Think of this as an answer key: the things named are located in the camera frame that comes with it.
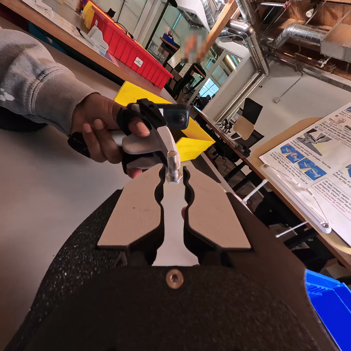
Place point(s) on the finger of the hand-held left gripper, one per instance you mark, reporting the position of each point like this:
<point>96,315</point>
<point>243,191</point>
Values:
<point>142,164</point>
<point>161,141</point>

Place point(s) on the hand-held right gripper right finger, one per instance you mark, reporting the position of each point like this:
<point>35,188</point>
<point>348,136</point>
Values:
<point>214,216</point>

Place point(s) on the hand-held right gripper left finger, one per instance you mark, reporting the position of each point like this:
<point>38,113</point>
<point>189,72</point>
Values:
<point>131,211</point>

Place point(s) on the silver bolt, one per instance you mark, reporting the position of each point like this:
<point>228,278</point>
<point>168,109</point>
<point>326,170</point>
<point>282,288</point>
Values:
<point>172,164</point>

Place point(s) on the person's left forearm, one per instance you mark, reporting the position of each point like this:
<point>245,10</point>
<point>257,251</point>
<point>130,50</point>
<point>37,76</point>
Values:
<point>41,82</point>

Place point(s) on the person's right hand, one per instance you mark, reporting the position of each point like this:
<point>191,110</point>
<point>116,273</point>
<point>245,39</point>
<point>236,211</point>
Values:
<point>183,213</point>

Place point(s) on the person's left hand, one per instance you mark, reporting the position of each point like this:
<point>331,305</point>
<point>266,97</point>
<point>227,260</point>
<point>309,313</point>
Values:
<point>96,115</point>

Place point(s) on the yellow plastic bin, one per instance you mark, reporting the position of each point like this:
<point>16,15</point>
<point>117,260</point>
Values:
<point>87,13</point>
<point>192,149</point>

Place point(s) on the wooden stand with black panel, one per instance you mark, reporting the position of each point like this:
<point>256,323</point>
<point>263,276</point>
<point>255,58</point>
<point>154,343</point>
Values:
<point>244,127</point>

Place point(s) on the red plastic bin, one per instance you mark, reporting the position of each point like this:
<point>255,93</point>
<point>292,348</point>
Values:
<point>129,46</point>

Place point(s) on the white plastic holder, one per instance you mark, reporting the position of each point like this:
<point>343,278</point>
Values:
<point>96,38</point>

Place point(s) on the printed instruction sheet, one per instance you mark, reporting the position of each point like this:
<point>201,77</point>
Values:
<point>315,153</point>

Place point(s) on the blue plastic bin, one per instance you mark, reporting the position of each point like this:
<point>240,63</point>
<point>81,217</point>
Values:
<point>331,307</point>

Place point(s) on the wooden post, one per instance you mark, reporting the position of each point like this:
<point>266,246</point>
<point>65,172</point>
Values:
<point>219,27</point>

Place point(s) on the silver ventilation duct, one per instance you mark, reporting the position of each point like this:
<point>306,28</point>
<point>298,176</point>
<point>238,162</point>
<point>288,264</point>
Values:
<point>299,33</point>

